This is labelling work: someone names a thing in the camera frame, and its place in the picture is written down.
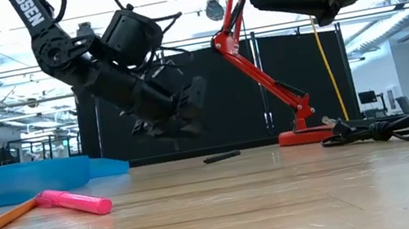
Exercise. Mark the black partition screen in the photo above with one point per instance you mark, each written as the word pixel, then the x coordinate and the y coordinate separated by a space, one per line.
pixel 228 106

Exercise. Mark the pink highlighter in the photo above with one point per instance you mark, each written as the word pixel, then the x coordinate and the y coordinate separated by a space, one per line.
pixel 77 202

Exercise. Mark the black metal railing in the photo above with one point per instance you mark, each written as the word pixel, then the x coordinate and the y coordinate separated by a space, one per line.
pixel 42 138

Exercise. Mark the small black monitor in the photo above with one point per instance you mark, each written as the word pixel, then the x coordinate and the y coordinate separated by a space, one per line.
pixel 367 97

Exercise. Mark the red desk lamp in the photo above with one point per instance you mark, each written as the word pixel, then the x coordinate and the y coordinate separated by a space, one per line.
pixel 260 76

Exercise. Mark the blue plastic supply box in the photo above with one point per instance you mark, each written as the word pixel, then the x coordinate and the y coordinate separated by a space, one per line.
pixel 12 184

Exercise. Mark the black pen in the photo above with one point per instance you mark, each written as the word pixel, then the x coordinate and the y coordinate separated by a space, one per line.
pixel 222 157

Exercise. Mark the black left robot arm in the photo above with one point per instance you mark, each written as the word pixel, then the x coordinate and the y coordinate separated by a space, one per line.
pixel 66 58

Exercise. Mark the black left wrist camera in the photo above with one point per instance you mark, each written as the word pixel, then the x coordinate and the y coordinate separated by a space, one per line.
pixel 131 35

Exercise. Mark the grey office chair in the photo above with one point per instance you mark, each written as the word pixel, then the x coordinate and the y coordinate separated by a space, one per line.
pixel 406 105

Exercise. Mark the black ceiling fixture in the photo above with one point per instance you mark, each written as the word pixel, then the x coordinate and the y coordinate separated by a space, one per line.
pixel 214 10

